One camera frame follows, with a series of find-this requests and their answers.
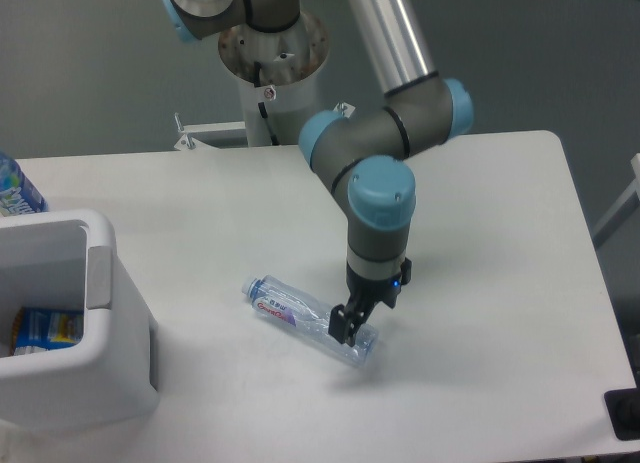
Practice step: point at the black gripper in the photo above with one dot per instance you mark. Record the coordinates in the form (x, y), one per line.
(347, 323)

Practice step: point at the white pedestal base bracket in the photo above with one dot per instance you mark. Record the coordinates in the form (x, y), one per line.
(235, 135)

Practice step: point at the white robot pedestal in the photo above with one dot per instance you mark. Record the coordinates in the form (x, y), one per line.
(277, 73)

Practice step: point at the white trash can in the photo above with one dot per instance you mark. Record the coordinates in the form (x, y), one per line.
(67, 260)

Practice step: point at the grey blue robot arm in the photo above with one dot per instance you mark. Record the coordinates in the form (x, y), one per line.
(360, 159)

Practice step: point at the clear crushed plastic bottle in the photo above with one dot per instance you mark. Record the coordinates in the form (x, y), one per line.
(306, 318)

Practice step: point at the white frame at right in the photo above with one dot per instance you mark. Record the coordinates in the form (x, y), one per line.
(619, 211)

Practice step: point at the blue labelled drink bottle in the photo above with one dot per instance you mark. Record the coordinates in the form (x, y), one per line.
(18, 194)

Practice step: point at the blue snack wrapper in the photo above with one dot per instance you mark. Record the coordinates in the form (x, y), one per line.
(36, 330)

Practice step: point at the black device at table edge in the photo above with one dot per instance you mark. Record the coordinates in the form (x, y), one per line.
(623, 409)

